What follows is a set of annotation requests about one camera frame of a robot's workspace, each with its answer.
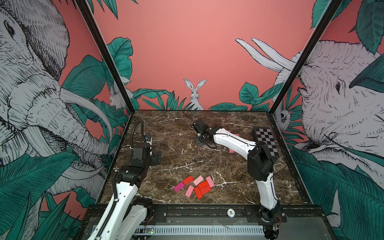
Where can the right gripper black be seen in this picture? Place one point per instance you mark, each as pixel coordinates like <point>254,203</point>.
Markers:
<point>196,138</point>

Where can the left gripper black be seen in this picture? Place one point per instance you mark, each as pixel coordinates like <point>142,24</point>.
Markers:
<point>156,158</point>

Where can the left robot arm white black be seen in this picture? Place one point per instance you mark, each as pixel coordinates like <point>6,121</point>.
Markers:
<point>123,214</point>

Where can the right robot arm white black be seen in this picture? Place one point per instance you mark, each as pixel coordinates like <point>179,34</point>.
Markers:
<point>260,163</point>

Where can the magenta block far left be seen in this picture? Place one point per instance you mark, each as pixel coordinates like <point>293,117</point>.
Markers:
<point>179,186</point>

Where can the red block upper left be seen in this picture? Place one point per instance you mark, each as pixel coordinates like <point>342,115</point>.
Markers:
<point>188,180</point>

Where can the light pink block middle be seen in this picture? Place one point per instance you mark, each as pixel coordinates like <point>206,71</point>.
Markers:
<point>198,180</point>

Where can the red block large center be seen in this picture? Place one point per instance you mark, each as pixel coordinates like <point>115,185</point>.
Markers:
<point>204,187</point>

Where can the black white checkerboard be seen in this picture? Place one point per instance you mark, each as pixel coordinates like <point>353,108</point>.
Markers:
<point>265,135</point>

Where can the red block bottom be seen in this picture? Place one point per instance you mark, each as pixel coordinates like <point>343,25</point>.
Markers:
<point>198,193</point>

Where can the black front rail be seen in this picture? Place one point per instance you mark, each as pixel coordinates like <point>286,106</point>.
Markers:
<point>167,213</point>

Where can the white slotted cable duct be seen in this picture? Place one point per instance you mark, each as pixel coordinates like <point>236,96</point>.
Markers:
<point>178,230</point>

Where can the black left frame post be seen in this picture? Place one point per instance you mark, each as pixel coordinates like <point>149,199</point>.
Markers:
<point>85,10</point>

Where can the black frame post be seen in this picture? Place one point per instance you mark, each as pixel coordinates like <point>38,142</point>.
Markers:
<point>85,10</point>
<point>323,23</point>

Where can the black right frame post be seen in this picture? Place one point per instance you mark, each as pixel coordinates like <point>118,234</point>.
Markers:
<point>323,23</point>

